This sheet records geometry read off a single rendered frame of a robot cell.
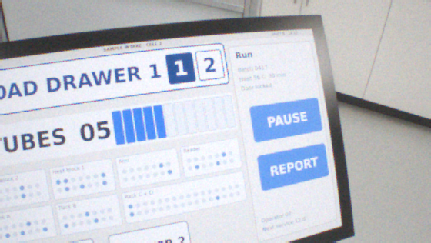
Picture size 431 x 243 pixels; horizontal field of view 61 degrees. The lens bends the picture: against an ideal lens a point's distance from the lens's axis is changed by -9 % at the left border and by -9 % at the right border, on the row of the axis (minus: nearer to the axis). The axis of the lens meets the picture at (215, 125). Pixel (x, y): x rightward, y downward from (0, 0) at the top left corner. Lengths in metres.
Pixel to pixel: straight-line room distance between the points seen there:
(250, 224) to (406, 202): 1.71
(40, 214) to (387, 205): 1.82
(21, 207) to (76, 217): 0.06
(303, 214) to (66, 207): 0.29
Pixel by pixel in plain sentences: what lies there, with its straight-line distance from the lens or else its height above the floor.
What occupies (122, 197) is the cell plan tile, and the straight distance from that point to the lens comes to 0.46.
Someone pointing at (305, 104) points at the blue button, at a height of 1.11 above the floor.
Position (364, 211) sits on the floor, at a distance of 2.01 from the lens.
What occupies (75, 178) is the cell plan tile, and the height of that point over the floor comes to 1.07.
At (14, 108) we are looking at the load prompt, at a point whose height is 1.14.
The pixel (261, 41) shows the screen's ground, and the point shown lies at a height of 1.17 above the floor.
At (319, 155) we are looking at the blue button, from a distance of 0.53.
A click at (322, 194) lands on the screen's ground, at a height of 1.02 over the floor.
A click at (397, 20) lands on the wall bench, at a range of 2.41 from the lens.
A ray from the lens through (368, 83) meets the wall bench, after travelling 2.57.
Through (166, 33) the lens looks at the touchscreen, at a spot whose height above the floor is 1.19.
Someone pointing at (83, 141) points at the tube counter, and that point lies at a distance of 0.45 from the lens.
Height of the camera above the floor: 1.39
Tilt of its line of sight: 37 degrees down
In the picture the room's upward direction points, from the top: 5 degrees clockwise
